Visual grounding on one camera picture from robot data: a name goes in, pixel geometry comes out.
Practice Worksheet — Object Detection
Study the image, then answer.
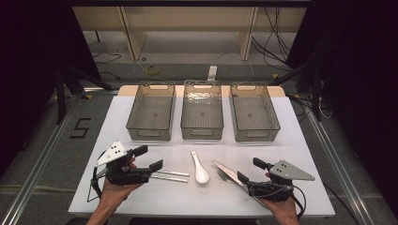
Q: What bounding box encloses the person's right hand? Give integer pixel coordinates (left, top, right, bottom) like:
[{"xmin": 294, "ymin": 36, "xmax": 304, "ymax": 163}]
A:
[{"xmin": 258, "ymin": 196, "xmax": 300, "ymax": 221}]

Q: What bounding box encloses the yellow tape roll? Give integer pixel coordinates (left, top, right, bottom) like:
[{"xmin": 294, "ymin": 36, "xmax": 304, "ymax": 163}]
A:
[{"xmin": 145, "ymin": 64, "xmax": 162, "ymax": 77}]

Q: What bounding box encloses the person's left hand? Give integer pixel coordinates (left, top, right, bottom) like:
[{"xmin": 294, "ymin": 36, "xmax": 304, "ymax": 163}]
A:
[{"xmin": 99, "ymin": 179, "xmax": 144, "ymax": 210}]

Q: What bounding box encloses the hand-held gripper cable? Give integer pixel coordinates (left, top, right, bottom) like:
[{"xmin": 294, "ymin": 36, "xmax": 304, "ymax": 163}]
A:
[
  {"xmin": 86, "ymin": 151, "xmax": 109, "ymax": 203},
  {"xmin": 248, "ymin": 182, "xmax": 308, "ymax": 219}
]

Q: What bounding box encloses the black metal stand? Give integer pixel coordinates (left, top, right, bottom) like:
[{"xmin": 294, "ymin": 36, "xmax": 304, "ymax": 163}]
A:
[
  {"xmin": 271, "ymin": 59, "xmax": 323, "ymax": 122},
  {"xmin": 55, "ymin": 64, "xmax": 114, "ymax": 126}
]

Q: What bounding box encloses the right hand-held gripper cable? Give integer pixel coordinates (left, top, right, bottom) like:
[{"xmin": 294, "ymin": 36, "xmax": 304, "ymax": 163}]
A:
[{"xmin": 248, "ymin": 182, "xmax": 308, "ymax": 219}]

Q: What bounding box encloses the light wooden desk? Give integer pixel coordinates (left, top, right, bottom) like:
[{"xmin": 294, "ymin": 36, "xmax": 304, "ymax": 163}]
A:
[{"xmin": 71, "ymin": 6, "xmax": 308, "ymax": 62}]

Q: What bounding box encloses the white power strip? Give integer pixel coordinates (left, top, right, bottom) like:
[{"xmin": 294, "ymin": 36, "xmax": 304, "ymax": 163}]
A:
[{"xmin": 207, "ymin": 65, "xmax": 219, "ymax": 83}]

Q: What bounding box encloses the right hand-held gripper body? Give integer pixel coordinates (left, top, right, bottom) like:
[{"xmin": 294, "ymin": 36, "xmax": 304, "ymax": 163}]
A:
[{"xmin": 247, "ymin": 159, "xmax": 315, "ymax": 203}]

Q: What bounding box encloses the black cable bundle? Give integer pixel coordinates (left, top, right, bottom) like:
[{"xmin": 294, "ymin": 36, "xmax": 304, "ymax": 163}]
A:
[{"xmin": 252, "ymin": 6, "xmax": 292, "ymax": 65}]

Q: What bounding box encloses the smoky clear plastic bin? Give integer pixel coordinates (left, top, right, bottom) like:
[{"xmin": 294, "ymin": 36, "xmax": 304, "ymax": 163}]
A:
[
  {"xmin": 125, "ymin": 82, "xmax": 176, "ymax": 143},
  {"xmin": 228, "ymin": 82, "xmax": 282, "ymax": 143},
  {"xmin": 180, "ymin": 80, "xmax": 225, "ymax": 141}
]

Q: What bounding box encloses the black curtain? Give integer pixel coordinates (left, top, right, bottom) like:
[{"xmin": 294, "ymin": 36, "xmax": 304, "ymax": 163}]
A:
[
  {"xmin": 287, "ymin": 0, "xmax": 398, "ymax": 217},
  {"xmin": 0, "ymin": 0, "xmax": 101, "ymax": 176}
]

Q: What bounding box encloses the metal table knife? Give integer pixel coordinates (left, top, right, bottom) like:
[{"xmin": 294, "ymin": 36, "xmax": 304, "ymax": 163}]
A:
[{"xmin": 212, "ymin": 160, "xmax": 252, "ymax": 192}]

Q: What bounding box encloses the metal fork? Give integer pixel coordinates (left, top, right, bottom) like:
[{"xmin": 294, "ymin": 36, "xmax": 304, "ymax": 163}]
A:
[{"xmin": 216, "ymin": 170, "xmax": 234, "ymax": 186}]

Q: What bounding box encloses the left hand-held gripper cable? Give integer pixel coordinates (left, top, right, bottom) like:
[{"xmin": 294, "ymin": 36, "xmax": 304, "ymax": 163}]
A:
[{"xmin": 86, "ymin": 151, "xmax": 109, "ymax": 203}]

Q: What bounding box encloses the white ceramic spoon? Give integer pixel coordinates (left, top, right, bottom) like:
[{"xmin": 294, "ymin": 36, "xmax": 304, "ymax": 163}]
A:
[{"xmin": 191, "ymin": 150, "xmax": 210, "ymax": 185}]

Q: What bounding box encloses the metal floor rail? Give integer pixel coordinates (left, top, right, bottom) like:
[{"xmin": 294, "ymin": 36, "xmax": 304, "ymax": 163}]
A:
[
  {"xmin": 0, "ymin": 102, "xmax": 79, "ymax": 225},
  {"xmin": 304, "ymin": 109, "xmax": 376, "ymax": 225}
]

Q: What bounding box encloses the white board table cover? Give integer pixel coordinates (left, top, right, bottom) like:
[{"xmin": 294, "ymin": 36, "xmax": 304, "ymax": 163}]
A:
[{"xmin": 68, "ymin": 95, "xmax": 336, "ymax": 218}]

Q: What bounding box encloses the metal chopstick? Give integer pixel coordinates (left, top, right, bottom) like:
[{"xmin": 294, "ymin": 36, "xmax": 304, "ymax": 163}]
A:
[
  {"xmin": 149, "ymin": 174, "xmax": 189, "ymax": 184},
  {"xmin": 156, "ymin": 170, "xmax": 191, "ymax": 177}
]

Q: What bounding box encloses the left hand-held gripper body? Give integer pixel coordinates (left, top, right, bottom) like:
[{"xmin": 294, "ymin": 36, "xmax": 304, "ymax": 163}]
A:
[{"xmin": 92, "ymin": 140, "xmax": 153, "ymax": 187}]

